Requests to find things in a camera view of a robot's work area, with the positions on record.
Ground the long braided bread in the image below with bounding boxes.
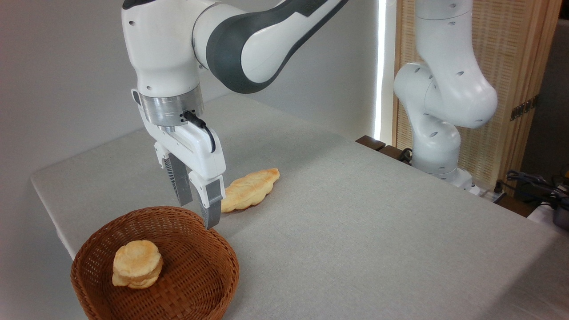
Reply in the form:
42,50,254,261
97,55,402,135
221,168,280,213

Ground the bamboo folding screen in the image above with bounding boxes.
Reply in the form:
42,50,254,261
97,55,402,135
393,0,563,192

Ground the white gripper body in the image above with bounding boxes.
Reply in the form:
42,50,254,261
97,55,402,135
132,90,226,181

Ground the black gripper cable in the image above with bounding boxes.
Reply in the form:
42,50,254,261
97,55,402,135
182,110,217,153

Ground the dark cable bundle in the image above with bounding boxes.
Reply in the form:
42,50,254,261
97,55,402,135
506,170,569,209

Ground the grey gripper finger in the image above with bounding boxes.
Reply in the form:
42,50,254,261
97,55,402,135
189,171,224,230
154,142,193,207

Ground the brown wicker basket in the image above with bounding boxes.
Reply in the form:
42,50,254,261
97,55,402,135
70,206,240,320

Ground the dark metal screen hinge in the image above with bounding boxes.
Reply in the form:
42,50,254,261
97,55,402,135
510,96,539,121

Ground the round stacked bread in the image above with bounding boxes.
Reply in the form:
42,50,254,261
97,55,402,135
112,240,164,290

